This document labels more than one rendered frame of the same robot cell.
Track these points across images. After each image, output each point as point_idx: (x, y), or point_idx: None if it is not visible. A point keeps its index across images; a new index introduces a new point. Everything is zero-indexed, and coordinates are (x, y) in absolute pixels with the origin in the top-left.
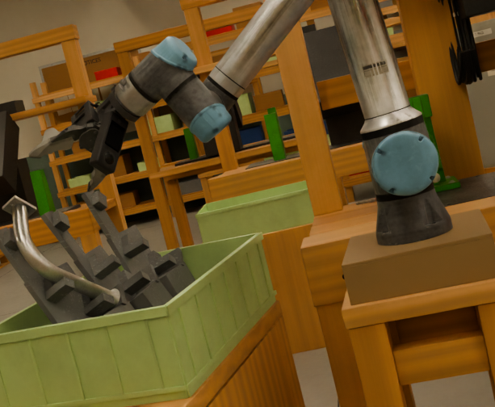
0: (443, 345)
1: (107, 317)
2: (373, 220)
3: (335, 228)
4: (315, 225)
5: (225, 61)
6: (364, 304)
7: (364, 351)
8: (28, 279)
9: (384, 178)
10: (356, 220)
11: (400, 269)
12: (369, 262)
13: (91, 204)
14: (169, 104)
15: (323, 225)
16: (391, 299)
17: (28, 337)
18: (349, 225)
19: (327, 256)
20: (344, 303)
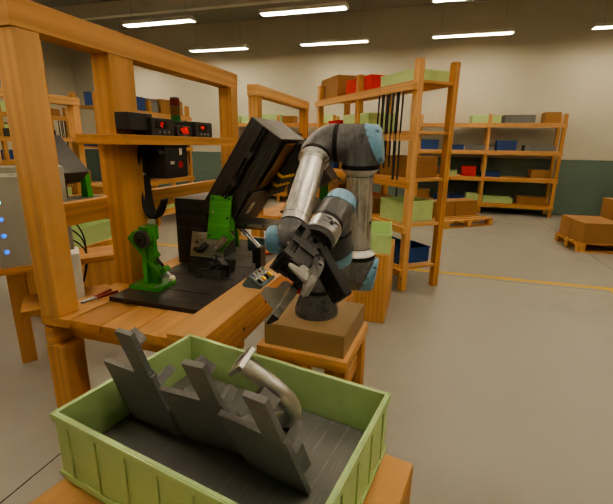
0: (352, 365)
1: (375, 424)
2: (160, 311)
3: (141, 322)
4: (101, 324)
5: (306, 207)
6: (347, 355)
7: None
8: (285, 436)
9: (373, 283)
10: (142, 314)
11: (352, 331)
12: (348, 331)
13: (139, 344)
14: (340, 241)
15: (114, 322)
16: (351, 348)
17: (344, 488)
18: (150, 318)
19: (212, 340)
20: (333, 359)
